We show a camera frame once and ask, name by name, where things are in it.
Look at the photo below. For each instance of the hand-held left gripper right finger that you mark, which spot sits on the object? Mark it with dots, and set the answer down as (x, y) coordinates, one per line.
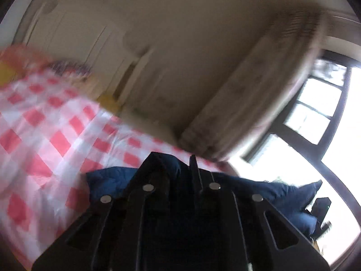
(197, 180)

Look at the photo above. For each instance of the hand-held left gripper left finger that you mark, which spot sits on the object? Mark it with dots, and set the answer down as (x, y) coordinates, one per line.
(153, 175)

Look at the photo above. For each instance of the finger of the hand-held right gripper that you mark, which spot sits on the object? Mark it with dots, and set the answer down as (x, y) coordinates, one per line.
(321, 207)

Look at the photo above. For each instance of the blue quilted jacket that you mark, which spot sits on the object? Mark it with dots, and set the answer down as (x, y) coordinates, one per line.
(282, 194)

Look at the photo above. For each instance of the yellow pillow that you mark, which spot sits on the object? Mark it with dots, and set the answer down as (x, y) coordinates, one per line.
(110, 101)

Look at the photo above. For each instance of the dark framed window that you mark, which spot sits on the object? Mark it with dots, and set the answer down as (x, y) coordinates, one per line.
(324, 113)

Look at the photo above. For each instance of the white bed headboard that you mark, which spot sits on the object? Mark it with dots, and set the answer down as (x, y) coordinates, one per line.
(135, 73)

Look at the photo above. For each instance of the pink white checked blanket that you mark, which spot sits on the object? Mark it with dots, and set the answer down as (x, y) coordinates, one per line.
(56, 135)

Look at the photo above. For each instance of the patterned curtain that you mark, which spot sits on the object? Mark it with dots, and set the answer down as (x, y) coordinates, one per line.
(253, 90)

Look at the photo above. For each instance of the patterned round pillow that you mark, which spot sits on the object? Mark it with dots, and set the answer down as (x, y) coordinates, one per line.
(69, 67)

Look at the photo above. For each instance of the white wardrobe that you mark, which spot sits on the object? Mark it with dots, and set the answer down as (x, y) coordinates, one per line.
(70, 34)

